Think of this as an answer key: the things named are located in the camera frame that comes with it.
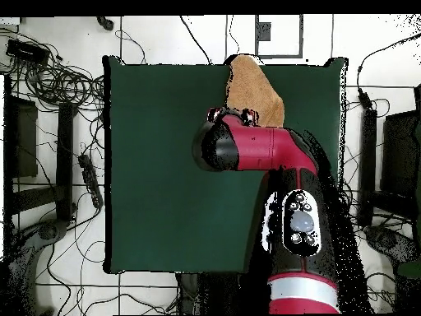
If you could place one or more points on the tan terry towel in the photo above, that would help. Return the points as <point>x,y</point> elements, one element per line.
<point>253,89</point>

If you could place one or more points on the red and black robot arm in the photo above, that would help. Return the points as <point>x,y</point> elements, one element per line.
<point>263,148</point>

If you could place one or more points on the black rectangular box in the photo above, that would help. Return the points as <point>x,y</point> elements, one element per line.
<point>26,51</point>

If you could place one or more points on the black stand frame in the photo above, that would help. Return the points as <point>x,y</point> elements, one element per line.
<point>65,158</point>
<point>367,164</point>

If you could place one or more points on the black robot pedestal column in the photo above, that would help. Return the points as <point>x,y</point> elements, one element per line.
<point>213,293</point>

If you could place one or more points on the dark green table cloth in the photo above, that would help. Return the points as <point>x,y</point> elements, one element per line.
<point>148,164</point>

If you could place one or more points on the grey square floor frame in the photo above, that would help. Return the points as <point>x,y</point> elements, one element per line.
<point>263,33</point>

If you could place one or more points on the grey tripod base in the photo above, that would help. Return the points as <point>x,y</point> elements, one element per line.
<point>49,232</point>
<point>386,240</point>

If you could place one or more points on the small black plug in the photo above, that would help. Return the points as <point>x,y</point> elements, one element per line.
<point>105,23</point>

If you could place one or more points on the black power strip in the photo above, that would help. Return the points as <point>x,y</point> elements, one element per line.
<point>90,179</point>

